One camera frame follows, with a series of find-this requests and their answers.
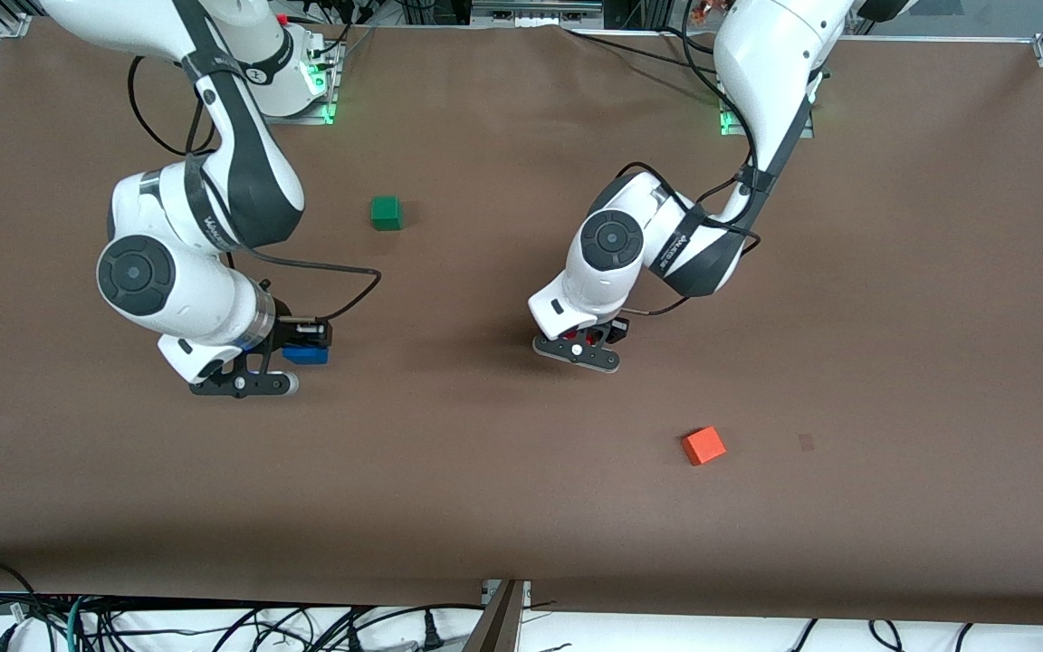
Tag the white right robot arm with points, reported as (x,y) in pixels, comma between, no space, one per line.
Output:
(186,290)

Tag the green cube block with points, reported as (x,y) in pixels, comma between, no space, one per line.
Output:
(386,213)

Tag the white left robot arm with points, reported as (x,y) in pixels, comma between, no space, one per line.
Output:
(757,54)

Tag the blue cube block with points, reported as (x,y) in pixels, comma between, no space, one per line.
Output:
(307,355)

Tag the silver metal rail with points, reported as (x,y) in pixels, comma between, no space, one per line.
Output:
(535,11)

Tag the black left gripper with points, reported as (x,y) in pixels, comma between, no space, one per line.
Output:
(616,330)

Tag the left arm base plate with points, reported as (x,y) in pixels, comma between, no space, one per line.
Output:
(802,131)

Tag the metal table support beam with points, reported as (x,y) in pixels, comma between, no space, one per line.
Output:
(496,620)

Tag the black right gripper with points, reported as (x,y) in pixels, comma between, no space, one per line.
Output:
(287,332)

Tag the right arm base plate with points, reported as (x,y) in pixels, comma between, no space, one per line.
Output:
(327,86)

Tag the orange cube block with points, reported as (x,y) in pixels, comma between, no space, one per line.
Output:
(704,445)

